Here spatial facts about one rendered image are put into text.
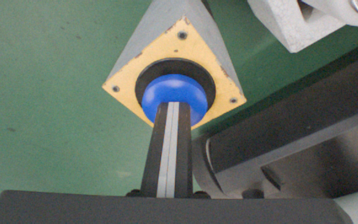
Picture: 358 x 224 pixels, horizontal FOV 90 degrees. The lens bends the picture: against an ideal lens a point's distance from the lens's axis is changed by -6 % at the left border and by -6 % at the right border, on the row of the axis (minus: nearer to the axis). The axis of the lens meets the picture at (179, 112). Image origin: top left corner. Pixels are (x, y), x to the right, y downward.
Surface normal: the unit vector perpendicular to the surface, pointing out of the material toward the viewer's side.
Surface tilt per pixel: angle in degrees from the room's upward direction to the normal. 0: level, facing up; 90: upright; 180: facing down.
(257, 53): 0
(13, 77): 0
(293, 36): 0
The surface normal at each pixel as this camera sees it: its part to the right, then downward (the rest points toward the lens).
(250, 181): -0.49, 0.07
